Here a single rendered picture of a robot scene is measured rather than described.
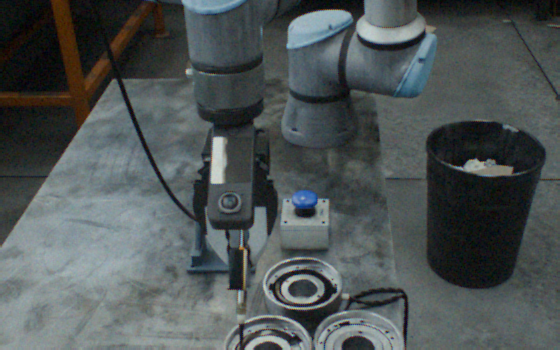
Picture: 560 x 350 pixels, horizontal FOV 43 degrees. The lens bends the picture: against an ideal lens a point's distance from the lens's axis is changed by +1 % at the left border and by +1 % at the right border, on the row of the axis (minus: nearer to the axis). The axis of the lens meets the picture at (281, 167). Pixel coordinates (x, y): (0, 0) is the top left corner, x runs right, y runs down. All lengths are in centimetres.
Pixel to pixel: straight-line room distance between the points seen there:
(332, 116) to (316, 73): 9
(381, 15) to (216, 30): 54
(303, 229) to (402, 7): 39
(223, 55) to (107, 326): 44
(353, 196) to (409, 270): 114
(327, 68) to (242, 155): 56
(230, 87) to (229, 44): 4
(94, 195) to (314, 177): 38
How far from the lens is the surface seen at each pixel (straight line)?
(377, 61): 120
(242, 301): 83
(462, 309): 219
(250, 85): 71
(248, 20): 68
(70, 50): 286
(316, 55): 125
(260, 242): 81
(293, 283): 96
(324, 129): 130
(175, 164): 130
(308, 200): 103
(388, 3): 116
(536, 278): 235
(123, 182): 126
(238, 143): 72
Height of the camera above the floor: 145
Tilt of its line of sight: 31 degrees down
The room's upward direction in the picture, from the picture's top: 2 degrees counter-clockwise
